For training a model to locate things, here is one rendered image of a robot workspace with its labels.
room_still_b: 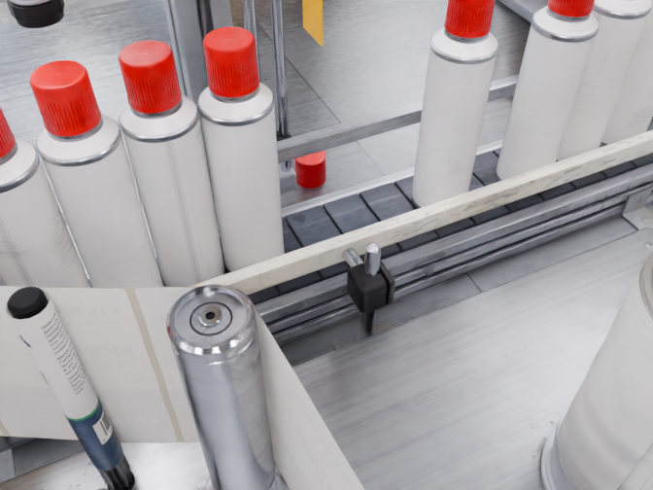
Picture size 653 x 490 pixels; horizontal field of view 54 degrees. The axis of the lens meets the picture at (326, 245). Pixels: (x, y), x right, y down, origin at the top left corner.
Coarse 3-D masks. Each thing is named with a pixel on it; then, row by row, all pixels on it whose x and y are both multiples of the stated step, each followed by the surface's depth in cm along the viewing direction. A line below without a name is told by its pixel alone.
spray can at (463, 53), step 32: (448, 0) 47; (480, 0) 45; (448, 32) 48; (480, 32) 47; (448, 64) 48; (480, 64) 48; (448, 96) 50; (480, 96) 50; (448, 128) 52; (480, 128) 53; (416, 160) 57; (448, 160) 54; (416, 192) 59; (448, 192) 57
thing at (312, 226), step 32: (480, 160) 65; (640, 160) 65; (384, 192) 61; (544, 192) 61; (288, 224) 59; (320, 224) 58; (352, 224) 58; (480, 224) 59; (384, 256) 56; (288, 288) 53
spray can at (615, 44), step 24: (600, 0) 53; (624, 0) 52; (648, 0) 53; (600, 24) 54; (624, 24) 53; (600, 48) 55; (624, 48) 55; (600, 72) 56; (624, 72) 57; (576, 96) 59; (600, 96) 58; (576, 120) 60; (600, 120) 60; (576, 144) 62; (600, 144) 63
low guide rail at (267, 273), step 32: (576, 160) 59; (608, 160) 61; (480, 192) 56; (512, 192) 57; (384, 224) 53; (416, 224) 54; (448, 224) 56; (288, 256) 51; (320, 256) 51; (256, 288) 50
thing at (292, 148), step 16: (512, 80) 60; (496, 96) 60; (384, 112) 56; (400, 112) 56; (416, 112) 57; (336, 128) 55; (352, 128) 55; (368, 128) 55; (384, 128) 56; (288, 144) 53; (304, 144) 53; (320, 144) 54; (336, 144) 55
